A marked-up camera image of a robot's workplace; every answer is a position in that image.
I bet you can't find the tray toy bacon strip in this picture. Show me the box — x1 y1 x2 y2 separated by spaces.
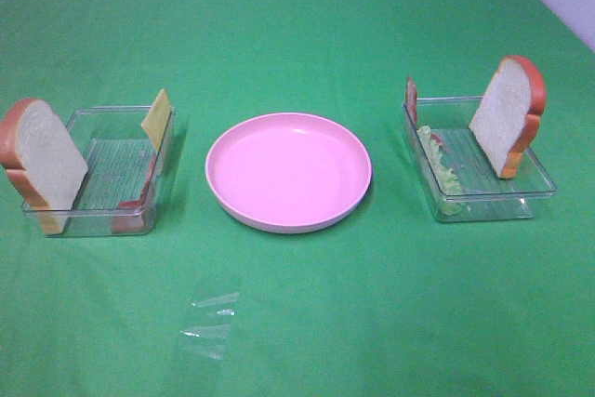
405 76 417 126
111 155 156 234

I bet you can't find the green toy lettuce leaf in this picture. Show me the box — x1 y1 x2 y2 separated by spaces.
416 126 463 222

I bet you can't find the toy bread slice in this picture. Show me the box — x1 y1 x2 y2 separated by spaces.
469 55 547 179
1 99 88 235

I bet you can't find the pink round plate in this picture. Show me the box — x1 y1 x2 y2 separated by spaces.
205 112 373 234

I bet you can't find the yellow toy cheese slice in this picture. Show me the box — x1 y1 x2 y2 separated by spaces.
140 88 172 152

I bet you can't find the green tablecloth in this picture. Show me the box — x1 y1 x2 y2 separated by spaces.
1 0 594 396

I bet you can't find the right clear plastic tray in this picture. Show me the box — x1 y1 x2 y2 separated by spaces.
403 96 557 223

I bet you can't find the clear plastic tray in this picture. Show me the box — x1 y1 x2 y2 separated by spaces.
21 105 175 237
403 96 557 223

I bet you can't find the left clear plastic tray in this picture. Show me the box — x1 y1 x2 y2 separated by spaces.
21 105 175 237

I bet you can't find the clear plastic film piece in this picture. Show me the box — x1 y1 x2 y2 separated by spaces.
178 292 240 361

